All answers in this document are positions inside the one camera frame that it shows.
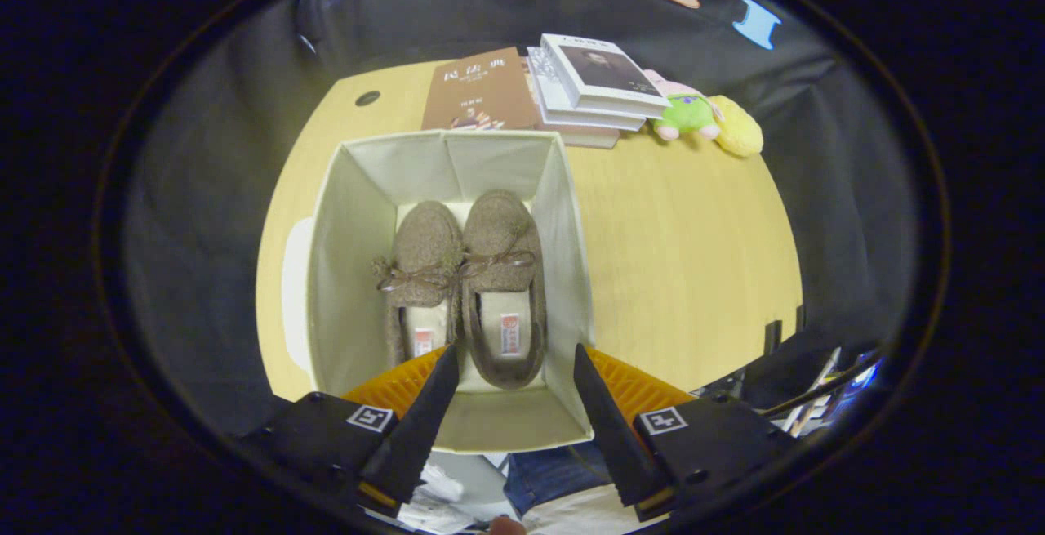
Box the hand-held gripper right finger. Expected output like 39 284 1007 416
573 344 805 524

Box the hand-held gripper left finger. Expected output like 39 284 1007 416
237 345 460 519

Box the grey fabric storage box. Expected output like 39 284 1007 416
282 129 597 456

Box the brown fuzzy slipper shoe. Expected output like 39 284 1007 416
372 200 465 368
460 189 548 391

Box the blue lit screen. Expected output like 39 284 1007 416
849 355 883 393

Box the pale thick book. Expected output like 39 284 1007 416
522 57 621 149

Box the green and pink plush toy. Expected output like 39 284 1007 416
643 69 726 142

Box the yellow fluffy plush toy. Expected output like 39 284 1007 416
706 95 765 158

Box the plain white book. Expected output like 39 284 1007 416
527 47 647 132

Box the black backdrop cloth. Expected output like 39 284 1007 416
122 0 907 438

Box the brown cover book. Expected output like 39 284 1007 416
421 47 541 132

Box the white book with portrait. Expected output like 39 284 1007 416
540 33 672 119

